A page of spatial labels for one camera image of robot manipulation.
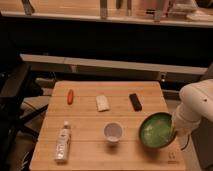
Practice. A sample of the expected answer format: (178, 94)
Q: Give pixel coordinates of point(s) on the green ceramic bowl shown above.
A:
(155, 131)

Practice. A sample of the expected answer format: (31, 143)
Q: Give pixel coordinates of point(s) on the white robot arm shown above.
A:
(196, 102)

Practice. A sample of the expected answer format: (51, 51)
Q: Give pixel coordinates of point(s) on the white folded cloth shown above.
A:
(102, 103)

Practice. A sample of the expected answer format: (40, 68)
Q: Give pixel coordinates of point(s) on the black rectangular remote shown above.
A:
(135, 102)

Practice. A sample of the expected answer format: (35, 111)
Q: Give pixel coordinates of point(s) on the orange carrot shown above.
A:
(70, 97)

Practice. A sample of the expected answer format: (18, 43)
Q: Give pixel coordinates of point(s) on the wooden table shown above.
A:
(89, 150)

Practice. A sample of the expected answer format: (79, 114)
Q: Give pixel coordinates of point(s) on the clear plastic bottle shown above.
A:
(63, 143)

